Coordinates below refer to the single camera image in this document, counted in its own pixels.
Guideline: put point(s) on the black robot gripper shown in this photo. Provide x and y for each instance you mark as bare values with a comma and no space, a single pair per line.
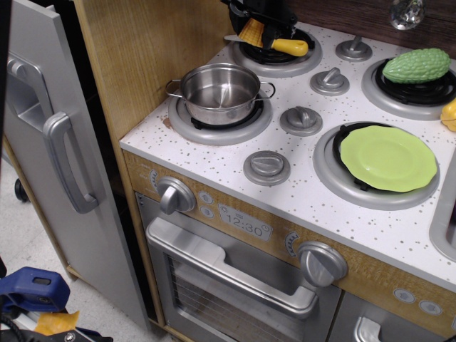
270,13

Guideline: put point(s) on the back left stove burner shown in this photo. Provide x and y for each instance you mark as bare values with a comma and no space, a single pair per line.
276,64

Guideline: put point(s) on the stove burner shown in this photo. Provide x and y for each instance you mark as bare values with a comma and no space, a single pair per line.
276,64
180,121
423,101
337,178

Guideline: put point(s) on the front left stove burner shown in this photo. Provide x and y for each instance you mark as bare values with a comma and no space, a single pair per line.
180,121

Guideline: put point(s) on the front right stove burner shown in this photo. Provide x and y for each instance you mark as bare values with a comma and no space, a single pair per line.
337,178

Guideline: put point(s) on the back right stove burner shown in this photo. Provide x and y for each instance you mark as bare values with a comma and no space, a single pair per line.
423,101

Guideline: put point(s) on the small steel pot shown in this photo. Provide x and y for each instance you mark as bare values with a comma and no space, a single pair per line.
220,93

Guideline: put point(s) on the silver stovetop knob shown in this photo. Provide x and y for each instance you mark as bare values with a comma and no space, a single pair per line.
354,50
266,168
330,83
301,121

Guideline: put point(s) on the silver stovetop knob rear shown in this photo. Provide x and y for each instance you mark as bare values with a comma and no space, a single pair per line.
354,50

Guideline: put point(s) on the silver stovetop knob front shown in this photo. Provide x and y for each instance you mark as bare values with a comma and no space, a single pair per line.
266,168

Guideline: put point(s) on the glass faucet knob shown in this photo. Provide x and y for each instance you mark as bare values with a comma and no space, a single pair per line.
406,14

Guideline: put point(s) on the green toy bitter gourd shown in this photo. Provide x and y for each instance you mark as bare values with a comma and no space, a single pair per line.
417,66

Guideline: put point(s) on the left silver oven dial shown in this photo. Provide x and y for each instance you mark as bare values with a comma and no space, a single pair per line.
175,196

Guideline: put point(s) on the silver oven dial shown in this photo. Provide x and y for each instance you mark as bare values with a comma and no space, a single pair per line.
321,264
175,196

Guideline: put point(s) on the light green plastic plate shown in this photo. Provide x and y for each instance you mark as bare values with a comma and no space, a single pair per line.
388,158

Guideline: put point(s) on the oven clock display panel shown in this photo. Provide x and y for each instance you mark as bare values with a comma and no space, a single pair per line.
247,223

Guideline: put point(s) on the yellow toy pepper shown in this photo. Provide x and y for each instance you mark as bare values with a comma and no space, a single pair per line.
448,116

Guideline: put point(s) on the grey toy fridge door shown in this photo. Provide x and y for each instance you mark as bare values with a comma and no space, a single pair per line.
41,81

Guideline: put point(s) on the right silver oven dial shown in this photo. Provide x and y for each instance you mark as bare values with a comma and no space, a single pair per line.
321,264

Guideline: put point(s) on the silver oven door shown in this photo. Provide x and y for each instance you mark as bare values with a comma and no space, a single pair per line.
214,287

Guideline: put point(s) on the silver sink rim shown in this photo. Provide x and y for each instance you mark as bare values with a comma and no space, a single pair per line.
442,228

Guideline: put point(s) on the black caster wheel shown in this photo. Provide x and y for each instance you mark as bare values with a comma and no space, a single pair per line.
20,191

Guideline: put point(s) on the lower right cabinet door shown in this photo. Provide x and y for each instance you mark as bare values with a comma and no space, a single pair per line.
359,320

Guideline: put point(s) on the blue clamp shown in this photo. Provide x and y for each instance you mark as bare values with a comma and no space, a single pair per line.
34,289

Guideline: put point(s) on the orange tape piece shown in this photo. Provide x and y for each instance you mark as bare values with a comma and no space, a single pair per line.
52,323

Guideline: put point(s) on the yellow handled spatula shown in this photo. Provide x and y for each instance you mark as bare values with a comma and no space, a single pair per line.
296,48

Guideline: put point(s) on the silver fridge door handle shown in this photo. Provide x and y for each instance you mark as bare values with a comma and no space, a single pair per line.
75,157

